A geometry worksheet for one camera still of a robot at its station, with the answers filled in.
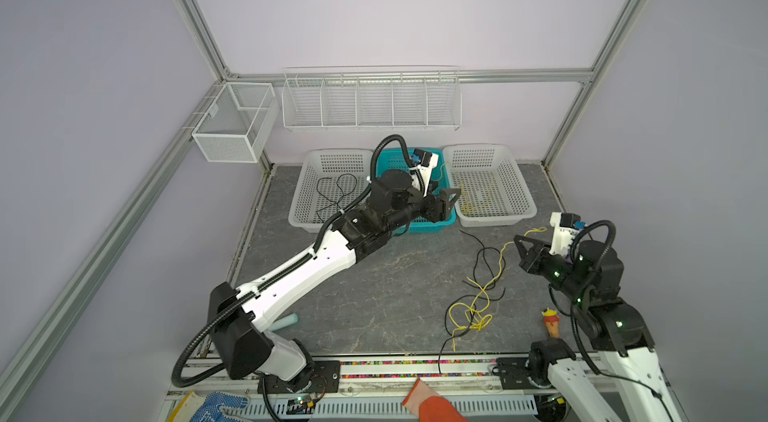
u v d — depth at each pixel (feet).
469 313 2.19
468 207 3.53
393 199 1.67
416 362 2.53
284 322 2.69
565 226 1.93
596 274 1.56
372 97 3.28
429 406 2.29
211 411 2.27
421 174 1.85
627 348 1.48
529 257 1.95
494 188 3.68
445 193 1.93
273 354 1.60
